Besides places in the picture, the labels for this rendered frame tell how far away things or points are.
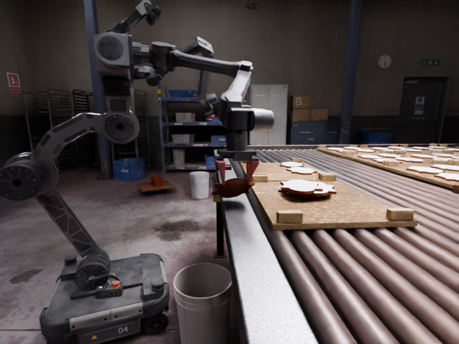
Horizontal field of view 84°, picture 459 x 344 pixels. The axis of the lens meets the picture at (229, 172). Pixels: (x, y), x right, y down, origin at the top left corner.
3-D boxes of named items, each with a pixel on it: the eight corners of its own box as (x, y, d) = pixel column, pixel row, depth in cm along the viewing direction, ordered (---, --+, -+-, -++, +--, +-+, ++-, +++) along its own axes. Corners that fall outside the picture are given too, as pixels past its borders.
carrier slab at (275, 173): (248, 184, 101) (249, 180, 100) (240, 166, 141) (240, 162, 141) (337, 183, 102) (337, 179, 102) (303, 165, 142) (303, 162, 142)
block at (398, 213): (389, 221, 61) (391, 210, 60) (384, 218, 62) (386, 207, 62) (414, 220, 61) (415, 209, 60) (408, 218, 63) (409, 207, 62)
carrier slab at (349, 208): (272, 231, 59) (272, 224, 59) (248, 185, 99) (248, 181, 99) (417, 226, 61) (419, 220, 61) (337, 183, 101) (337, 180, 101)
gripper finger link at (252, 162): (229, 181, 76) (229, 150, 74) (252, 181, 78) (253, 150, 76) (233, 188, 70) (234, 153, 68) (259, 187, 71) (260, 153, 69)
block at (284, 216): (277, 224, 59) (278, 212, 58) (275, 220, 61) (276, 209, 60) (303, 223, 59) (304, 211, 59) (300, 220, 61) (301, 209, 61)
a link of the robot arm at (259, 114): (219, 121, 79) (223, 93, 74) (254, 121, 82) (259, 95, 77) (231, 140, 70) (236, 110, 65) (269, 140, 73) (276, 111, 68)
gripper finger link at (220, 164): (214, 182, 75) (214, 150, 73) (238, 181, 77) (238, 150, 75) (217, 188, 69) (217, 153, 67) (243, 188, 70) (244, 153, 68)
